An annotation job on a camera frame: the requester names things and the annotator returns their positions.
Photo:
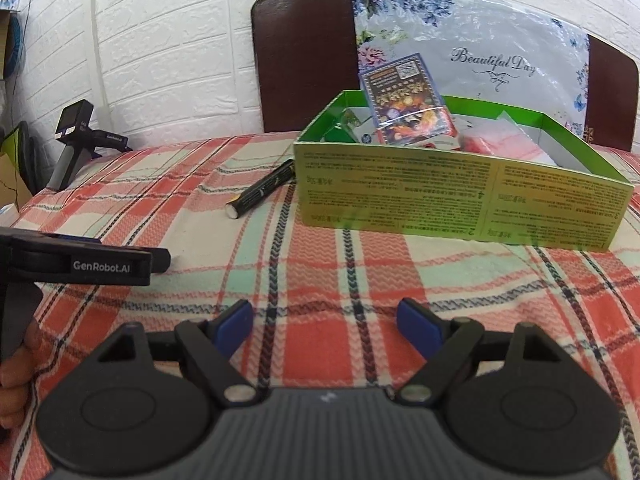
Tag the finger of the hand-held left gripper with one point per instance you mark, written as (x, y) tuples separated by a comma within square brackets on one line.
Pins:
[(160, 261)]

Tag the plaid tablecloth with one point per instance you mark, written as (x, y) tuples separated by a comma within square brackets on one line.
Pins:
[(320, 270)]

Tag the black pen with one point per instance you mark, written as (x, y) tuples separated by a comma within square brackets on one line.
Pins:
[(260, 190)]

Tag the black green bag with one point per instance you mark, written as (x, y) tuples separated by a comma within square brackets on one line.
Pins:
[(22, 157)]

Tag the white floral pouch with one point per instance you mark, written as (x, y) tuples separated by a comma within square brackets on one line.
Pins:
[(359, 127)]

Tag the black handheld camera device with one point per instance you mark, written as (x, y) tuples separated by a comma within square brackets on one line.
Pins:
[(75, 130)]

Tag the person's left hand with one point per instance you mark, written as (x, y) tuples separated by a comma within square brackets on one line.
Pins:
[(12, 390)]

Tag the pink plastic packet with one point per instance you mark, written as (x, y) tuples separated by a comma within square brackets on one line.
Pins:
[(500, 142)]

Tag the colourful card pack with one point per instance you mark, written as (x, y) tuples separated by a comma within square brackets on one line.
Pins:
[(407, 102)]

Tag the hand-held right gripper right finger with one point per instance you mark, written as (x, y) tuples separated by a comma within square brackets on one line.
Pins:
[(417, 326)]

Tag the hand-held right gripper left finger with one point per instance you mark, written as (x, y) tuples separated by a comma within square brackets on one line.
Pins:
[(235, 326)]

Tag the green cardboard box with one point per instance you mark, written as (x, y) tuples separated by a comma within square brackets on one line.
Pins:
[(450, 195)]

